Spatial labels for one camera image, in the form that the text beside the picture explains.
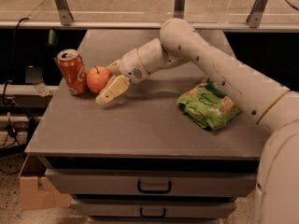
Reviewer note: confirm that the upper drawer black handle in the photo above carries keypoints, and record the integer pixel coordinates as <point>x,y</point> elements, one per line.
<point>150,188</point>

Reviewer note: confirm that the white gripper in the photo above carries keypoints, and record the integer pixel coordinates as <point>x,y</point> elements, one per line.
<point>131,66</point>

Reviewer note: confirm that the lower drawer black handle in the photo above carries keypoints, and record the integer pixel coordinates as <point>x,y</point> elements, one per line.
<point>152,213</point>

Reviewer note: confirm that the metal railing bracket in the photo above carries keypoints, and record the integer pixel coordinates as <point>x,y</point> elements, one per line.
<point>179,7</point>
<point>65,15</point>
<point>255,17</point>

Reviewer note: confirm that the right metal railing bracket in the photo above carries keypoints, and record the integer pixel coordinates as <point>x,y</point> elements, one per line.
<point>255,17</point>

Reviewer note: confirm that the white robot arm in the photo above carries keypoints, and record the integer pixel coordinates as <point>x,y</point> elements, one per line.
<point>270,105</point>

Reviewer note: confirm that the left metal railing bracket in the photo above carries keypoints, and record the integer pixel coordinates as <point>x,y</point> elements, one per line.
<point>65,15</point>

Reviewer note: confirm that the orange soda can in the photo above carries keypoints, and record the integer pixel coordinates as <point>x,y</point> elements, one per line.
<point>72,68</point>

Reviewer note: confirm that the red apple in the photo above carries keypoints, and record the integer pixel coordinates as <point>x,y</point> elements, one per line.
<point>97,78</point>

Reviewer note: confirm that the grey drawer cabinet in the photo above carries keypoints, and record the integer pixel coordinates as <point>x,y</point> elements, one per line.
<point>97,155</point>

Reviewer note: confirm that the drawer black handle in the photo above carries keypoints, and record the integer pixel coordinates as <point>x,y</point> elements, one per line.
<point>152,213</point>
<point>150,188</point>

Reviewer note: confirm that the middle metal railing bracket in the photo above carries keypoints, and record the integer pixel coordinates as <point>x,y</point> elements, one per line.
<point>179,7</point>

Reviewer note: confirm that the cardboard box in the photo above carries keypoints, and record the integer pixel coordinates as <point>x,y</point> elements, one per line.
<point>36,191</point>

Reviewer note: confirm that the green chip bag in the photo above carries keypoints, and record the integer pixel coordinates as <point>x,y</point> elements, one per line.
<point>208,106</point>

